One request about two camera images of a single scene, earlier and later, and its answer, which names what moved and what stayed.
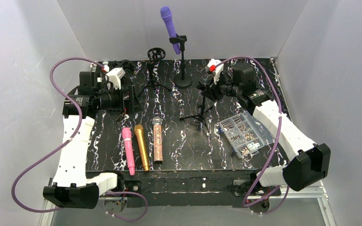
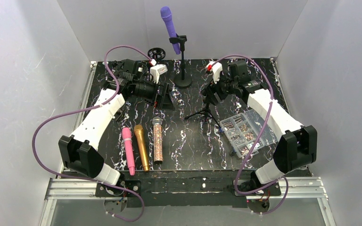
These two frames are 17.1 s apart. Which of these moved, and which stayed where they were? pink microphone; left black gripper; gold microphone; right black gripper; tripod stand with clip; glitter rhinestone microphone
Moved: tripod stand with clip; left black gripper
Stayed: glitter rhinestone microphone; gold microphone; pink microphone; right black gripper
